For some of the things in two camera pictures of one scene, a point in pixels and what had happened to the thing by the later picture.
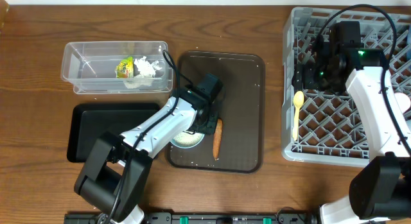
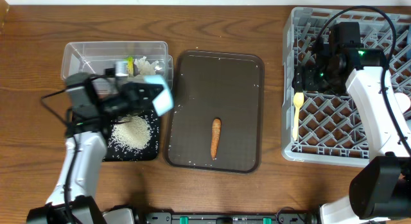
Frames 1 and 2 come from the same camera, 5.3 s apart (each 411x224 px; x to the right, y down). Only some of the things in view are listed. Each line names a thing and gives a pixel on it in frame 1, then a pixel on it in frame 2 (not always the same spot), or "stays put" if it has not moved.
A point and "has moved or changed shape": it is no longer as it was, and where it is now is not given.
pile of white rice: x=185 y=139 has moved or changed shape
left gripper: x=210 y=128 to x=131 y=101
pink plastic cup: x=403 y=101 stays put
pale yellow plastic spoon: x=298 y=100 stays put
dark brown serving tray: x=242 y=112 stays put
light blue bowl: x=186 y=140 to x=162 y=102
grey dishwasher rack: x=331 y=128 stays put
